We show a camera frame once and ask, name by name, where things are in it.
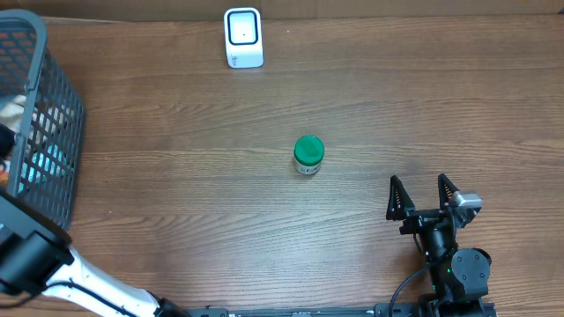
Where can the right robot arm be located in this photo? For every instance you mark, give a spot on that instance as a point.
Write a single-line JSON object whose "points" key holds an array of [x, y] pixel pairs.
{"points": [[459, 276]]}

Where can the beige brown snack pouch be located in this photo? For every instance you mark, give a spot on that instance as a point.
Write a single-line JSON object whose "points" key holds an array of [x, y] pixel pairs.
{"points": [[12, 110]]}

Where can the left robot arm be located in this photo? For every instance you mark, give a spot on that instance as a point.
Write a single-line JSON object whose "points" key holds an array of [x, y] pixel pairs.
{"points": [[38, 258]]}

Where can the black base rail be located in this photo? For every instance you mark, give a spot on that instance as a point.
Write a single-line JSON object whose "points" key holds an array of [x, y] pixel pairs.
{"points": [[378, 310]]}

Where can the grey plastic shopping basket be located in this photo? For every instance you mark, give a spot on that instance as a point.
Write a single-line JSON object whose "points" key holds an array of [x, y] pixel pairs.
{"points": [[54, 114]]}

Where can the green lid jar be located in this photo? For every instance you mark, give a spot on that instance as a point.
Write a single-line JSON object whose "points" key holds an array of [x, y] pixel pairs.
{"points": [[308, 154]]}

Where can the white barcode scanner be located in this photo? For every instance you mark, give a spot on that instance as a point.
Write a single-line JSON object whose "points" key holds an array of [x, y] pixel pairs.
{"points": [[243, 38]]}

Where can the teal tissue pack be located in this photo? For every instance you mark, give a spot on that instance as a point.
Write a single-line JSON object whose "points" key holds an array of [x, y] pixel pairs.
{"points": [[40, 166]]}

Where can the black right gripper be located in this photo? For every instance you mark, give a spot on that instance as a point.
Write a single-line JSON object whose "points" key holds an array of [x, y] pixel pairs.
{"points": [[419, 218]]}

